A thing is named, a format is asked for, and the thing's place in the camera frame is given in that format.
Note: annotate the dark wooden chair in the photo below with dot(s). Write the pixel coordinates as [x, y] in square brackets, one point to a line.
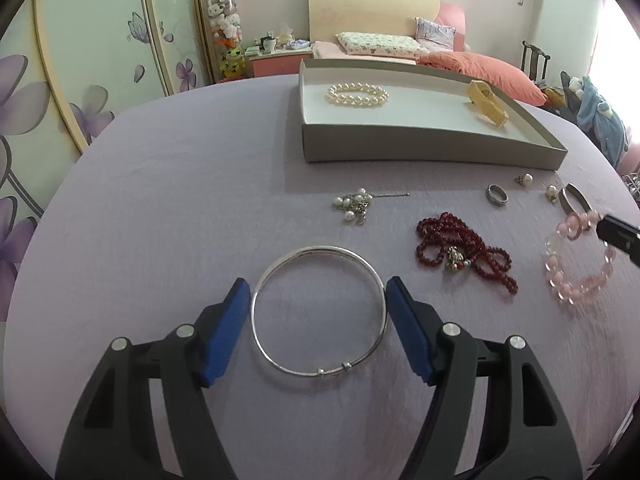
[530, 57]

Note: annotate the blue plush toy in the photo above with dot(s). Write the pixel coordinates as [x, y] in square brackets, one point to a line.
[600, 115]

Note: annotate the yellow wristwatch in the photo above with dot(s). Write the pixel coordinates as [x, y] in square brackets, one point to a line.
[487, 102]

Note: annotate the beige and pink headboard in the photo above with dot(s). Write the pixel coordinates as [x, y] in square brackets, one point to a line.
[360, 10]

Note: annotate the white shallow tray box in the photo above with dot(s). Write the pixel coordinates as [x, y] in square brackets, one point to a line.
[400, 147]

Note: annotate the pink and beige nightstand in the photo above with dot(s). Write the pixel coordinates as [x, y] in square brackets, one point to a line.
[275, 65]

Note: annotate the clear tube of plush toys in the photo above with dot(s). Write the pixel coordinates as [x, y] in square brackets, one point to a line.
[225, 20]

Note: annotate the flower print wardrobe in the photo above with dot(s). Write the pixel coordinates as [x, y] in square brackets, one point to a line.
[90, 25]

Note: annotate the floral white pillow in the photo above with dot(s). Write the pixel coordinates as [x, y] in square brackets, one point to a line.
[375, 42]

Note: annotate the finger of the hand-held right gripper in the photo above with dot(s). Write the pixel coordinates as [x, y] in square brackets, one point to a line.
[620, 232]

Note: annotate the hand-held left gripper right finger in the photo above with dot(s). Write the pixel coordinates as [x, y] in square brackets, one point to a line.
[407, 330]

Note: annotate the white mug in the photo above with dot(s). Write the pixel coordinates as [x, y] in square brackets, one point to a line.
[269, 46]

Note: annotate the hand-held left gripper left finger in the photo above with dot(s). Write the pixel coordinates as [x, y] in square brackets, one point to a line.
[227, 330]

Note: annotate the folded coral quilt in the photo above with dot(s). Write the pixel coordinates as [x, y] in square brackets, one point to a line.
[480, 67]

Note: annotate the pearl earring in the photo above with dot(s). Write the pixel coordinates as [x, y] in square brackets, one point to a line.
[526, 179]
[551, 191]

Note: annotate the thin silver bangle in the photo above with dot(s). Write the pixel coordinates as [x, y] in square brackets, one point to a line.
[321, 372]

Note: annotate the lilac patterned pillow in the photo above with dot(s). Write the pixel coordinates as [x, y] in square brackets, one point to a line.
[435, 32]

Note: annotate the lilac tablecloth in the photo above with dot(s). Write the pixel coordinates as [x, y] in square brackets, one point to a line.
[175, 210]

